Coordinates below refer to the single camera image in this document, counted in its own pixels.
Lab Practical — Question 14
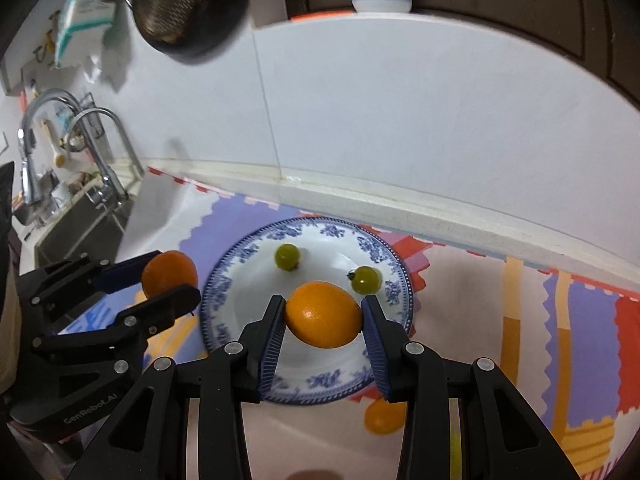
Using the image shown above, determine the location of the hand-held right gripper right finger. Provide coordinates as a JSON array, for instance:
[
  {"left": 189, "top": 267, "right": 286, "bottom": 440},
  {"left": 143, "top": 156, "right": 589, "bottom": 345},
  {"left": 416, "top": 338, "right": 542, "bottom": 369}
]
[{"left": 360, "top": 295, "right": 583, "bottom": 480}]

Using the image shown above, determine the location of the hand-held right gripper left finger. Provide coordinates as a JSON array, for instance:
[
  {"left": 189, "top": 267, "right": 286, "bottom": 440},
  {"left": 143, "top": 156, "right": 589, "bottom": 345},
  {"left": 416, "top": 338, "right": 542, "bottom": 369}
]
[{"left": 67, "top": 295, "right": 288, "bottom": 480}]

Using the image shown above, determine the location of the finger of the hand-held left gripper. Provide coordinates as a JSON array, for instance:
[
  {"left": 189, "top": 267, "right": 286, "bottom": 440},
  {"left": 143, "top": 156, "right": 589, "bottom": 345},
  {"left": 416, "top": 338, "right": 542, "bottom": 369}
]
[
  {"left": 19, "top": 251, "right": 162, "bottom": 322},
  {"left": 31, "top": 284, "right": 202, "bottom": 377}
]

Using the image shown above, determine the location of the orange tangerine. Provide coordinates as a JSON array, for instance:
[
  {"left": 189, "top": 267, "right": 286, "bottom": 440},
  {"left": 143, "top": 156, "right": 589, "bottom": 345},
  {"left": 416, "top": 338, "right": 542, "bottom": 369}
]
[
  {"left": 285, "top": 281, "right": 362, "bottom": 348},
  {"left": 363, "top": 396, "right": 408, "bottom": 436},
  {"left": 141, "top": 250, "right": 199, "bottom": 301}
]

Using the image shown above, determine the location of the blue patterned white plate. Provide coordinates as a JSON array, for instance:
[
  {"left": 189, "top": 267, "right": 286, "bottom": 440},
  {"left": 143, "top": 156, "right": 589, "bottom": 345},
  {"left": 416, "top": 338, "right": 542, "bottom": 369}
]
[{"left": 200, "top": 216, "right": 415, "bottom": 405}]

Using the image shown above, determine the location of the stainless steel sink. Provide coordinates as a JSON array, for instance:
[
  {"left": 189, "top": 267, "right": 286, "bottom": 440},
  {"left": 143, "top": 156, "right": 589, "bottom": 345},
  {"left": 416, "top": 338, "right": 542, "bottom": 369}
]
[{"left": 32, "top": 194, "right": 136, "bottom": 269}]

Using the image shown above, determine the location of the green cherry tomato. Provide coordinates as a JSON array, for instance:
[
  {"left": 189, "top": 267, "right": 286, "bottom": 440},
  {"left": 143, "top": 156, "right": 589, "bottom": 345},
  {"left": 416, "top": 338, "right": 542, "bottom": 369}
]
[
  {"left": 349, "top": 266, "right": 384, "bottom": 296},
  {"left": 274, "top": 243, "right": 301, "bottom": 272}
]

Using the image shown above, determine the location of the thin curved chrome faucet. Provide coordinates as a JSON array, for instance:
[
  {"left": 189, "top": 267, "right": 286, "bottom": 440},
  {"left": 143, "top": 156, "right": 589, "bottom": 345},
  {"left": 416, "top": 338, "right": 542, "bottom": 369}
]
[{"left": 65, "top": 107, "right": 146, "bottom": 207}]

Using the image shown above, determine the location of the colourful patterned tablecloth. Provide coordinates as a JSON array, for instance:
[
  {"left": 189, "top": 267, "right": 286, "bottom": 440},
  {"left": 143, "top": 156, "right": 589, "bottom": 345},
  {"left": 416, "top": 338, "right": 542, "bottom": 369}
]
[{"left": 57, "top": 165, "right": 640, "bottom": 480}]

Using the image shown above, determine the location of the black frying pan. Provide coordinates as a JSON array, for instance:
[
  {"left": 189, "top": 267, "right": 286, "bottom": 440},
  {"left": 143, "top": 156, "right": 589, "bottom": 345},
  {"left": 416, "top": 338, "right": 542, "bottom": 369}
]
[{"left": 127, "top": 0, "right": 257, "bottom": 66}]

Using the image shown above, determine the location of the golden perforated strainer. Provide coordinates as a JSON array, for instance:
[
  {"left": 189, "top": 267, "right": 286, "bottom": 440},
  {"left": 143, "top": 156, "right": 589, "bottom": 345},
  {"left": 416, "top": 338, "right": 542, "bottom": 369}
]
[{"left": 135, "top": 0, "right": 211, "bottom": 46}]

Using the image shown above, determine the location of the green white tissue pack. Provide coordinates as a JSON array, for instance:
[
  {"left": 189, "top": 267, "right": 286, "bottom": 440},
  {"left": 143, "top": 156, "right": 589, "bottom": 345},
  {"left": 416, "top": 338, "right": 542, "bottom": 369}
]
[{"left": 54, "top": 0, "right": 117, "bottom": 68}]

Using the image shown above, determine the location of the orange flat lid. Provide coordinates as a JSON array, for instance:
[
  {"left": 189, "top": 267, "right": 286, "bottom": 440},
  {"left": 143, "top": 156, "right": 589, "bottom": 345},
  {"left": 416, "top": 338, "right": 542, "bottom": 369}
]
[{"left": 291, "top": 10, "right": 353, "bottom": 23}]

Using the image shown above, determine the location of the black wire basket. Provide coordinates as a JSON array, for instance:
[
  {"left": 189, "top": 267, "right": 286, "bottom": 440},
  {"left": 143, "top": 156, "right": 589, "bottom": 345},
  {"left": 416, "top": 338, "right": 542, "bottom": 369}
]
[{"left": 59, "top": 105, "right": 107, "bottom": 153}]

